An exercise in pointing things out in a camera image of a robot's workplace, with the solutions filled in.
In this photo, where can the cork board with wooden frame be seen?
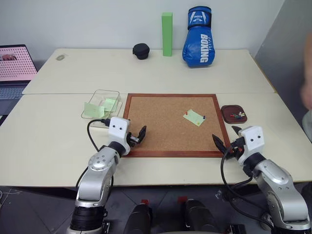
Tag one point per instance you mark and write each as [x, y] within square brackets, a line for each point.
[170, 136]

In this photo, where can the grey partition panel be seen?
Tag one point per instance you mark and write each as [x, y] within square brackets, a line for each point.
[280, 48]

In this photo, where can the person's grey-green clothing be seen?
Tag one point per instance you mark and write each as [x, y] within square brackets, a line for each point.
[308, 128]

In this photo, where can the blue boxing glove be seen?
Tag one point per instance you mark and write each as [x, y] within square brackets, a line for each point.
[198, 41]

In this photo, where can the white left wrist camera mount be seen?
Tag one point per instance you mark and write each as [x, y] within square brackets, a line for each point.
[118, 132]

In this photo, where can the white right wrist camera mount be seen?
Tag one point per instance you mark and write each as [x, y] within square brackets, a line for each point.
[253, 141]

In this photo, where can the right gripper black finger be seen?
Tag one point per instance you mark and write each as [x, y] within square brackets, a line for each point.
[236, 130]
[219, 143]

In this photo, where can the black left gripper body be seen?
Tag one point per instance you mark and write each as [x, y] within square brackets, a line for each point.
[132, 139]

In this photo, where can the clear plastic container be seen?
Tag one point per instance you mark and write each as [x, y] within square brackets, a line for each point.
[107, 95]

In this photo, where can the brown square tray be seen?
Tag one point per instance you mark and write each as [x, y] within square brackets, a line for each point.
[230, 112]

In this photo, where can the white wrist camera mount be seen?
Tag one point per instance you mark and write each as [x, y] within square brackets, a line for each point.
[118, 132]
[253, 141]

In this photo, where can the tall green block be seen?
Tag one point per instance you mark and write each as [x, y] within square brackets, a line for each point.
[167, 34]

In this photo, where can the black round zipper case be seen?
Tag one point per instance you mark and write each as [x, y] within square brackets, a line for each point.
[141, 51]

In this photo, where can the light green paper note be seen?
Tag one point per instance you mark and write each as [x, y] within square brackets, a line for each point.
[93, 109]
[194, 117]
[109, 103]

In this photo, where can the person's bare hand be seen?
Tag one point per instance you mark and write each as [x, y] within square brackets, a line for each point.
[306, 95]

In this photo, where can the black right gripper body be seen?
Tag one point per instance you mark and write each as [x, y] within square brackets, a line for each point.
[236, 147]

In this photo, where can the dark rounded robot leg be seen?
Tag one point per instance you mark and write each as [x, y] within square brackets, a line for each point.
[200, 217]
[137, 219]

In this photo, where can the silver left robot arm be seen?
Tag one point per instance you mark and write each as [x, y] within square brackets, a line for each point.
[97, 175]

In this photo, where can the person's bare forearm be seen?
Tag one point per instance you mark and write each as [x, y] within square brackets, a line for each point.
[309, 58]

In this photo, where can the small red tag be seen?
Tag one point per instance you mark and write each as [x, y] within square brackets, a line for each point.
[182, 199]
[145, 201]

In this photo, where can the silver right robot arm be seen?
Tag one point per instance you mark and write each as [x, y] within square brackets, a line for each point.
[278, 185]

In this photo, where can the open laptop with pink screen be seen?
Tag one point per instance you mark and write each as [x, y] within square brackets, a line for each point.
[14, 65]

